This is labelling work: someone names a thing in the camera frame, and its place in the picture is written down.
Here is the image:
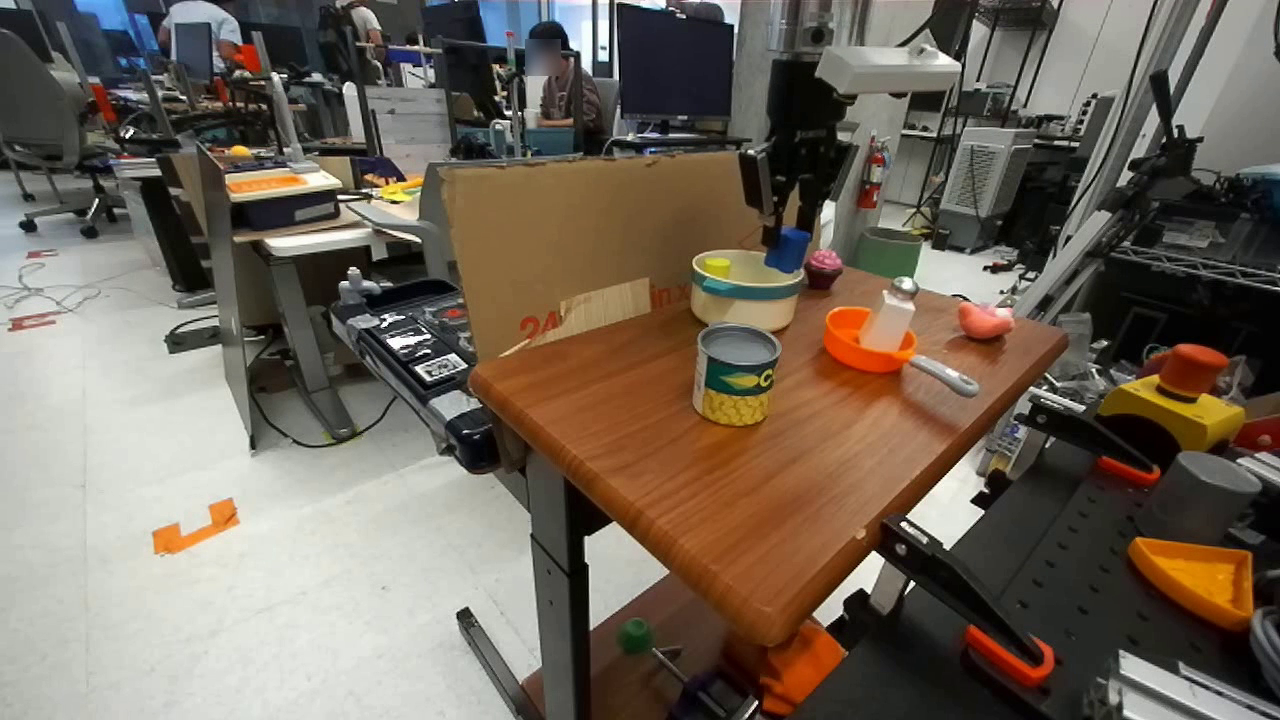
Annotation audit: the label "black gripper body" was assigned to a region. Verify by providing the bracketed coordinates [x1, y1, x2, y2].
[764, 54, 857, 183]

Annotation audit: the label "pink sprinkled cupcake toy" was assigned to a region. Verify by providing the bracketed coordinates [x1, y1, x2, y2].
[801, 249, 846, 297]

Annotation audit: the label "red fire extinguisher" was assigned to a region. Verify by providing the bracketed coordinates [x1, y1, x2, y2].
[852, 132, 891, 215]

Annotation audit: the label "green bin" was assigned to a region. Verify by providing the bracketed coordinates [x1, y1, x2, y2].
[852, 226, 928, 279]

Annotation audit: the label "white salt shaker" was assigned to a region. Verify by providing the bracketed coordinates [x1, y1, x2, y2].
[857, 274, 925, 355]

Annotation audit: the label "orange toy frying pan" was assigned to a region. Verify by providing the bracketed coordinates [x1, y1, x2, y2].
[819, 304, 984, 400]

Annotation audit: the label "dark computer monitor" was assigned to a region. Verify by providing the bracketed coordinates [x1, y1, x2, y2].
[613, 0, 735, 132]

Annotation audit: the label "white appliance unit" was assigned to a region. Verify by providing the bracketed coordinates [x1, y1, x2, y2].
[930, 123, 1023, 257]

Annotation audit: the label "brown cardboard sheet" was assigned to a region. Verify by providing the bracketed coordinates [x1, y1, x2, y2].
[440, 146, 804, 367]

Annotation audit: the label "corn tin can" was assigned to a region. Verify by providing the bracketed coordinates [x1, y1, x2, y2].
[686, 321, 785, 433]

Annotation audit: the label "seated dark-haired person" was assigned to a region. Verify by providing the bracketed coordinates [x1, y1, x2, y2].
[526, 16, 613, 157]

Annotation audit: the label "white printed sign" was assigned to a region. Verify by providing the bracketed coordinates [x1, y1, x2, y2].
[365, 85, 454, 179]

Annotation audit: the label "black power strip tray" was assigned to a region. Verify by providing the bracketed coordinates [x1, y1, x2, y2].
[329, 274, 504, 477]

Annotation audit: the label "black equipment cart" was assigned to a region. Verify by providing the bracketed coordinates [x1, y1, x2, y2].
[1082, 165, 1280, 394]

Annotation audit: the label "yellow emergency stop box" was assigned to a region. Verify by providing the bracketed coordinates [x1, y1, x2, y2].
[1092, 341, 1251, 454]

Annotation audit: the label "black perforated mounting board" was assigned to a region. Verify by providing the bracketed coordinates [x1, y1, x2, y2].
[797, 433, 1280, 720]

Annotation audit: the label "grey office desk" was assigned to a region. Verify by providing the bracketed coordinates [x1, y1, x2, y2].
[194, 143, 433, 451]

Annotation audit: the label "green knob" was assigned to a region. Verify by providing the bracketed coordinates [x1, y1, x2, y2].
[613, 616, 660, 658]

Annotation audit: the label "orange-topped black box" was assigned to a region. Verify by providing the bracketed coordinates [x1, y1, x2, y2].
[221, 165, 346, 232]

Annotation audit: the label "grey plastic cylinder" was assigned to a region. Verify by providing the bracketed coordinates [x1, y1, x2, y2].
[1130, 446, 1262, 546]

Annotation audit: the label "orange wedge block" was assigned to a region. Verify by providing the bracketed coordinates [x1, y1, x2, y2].
[1124, 533, 1258, 634]

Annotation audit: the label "person in white shirt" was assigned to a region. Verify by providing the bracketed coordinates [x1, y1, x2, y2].
[154, 0, 250, 72]

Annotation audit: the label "aluminium extrusion bar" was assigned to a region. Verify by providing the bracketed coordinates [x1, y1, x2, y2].
[1078, 649, 1280, 720]

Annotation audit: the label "orange floor marker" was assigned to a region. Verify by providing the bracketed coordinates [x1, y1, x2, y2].
[149, 497, 243, 561]

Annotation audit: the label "grey office chair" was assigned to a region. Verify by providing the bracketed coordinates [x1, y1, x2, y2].
[0, 29, 132, 242]

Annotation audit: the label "cream pot teal handles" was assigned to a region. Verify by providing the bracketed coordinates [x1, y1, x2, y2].
[683, 242, 809, 337]

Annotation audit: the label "black clamp orange handle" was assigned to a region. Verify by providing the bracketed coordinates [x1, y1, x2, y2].
[1014, 394, 1162, 492]
[872, 515, 1059, 694]

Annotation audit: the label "grey table leg frame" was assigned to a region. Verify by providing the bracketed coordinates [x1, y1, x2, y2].
[453, 446, 595, 720]

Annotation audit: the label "orange printed bracket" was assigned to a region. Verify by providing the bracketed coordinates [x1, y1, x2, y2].
[754, 621, 852, 720]

